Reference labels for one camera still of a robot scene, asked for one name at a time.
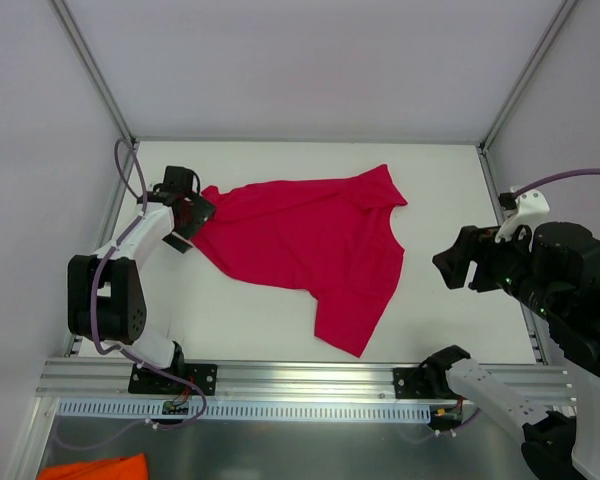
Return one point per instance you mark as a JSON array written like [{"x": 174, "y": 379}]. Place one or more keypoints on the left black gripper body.
[{"x": 195, "y": 216}]

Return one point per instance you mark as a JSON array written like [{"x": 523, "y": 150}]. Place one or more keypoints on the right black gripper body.
[{"x": 473, "y": 262}]

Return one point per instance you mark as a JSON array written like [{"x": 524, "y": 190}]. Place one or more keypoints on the red t-shirt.
[{"x": 329, "y": 237}]

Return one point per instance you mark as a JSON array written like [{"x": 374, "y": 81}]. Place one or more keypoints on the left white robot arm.
[{"x": 106, "y": 303}]

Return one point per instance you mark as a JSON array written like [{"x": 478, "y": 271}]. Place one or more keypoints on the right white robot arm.
[{"x": 553, "y": 271}]

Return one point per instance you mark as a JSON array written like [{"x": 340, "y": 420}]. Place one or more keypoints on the orange folded t-shirt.
[{"x": 123, "y": 468}]

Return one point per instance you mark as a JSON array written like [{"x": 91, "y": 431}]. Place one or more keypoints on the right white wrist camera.
[{"x": 528, "y": 209}]

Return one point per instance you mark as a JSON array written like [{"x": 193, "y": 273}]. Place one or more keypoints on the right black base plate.
[{"x": 422, "y": 382}]

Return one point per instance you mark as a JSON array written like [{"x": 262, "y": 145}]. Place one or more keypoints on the aluminium mounting rail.
[{"x": 289, "y": 381}]

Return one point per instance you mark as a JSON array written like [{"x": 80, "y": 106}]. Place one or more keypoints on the slotted grey cable duct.
[{"x": 247, "y": 410}]

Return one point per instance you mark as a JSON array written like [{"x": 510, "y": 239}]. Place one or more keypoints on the left aluminium frame post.
[{"x": 69, "y": 25}]

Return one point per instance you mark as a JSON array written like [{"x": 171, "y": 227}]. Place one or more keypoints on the aluminium frame post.
[
  {"x": 531, "y": 67},
  {"x": 69, "y": 25}
]

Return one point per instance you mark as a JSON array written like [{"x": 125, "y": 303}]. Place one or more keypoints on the right aluminium frame post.
[{"x": 531, "y": 67}]

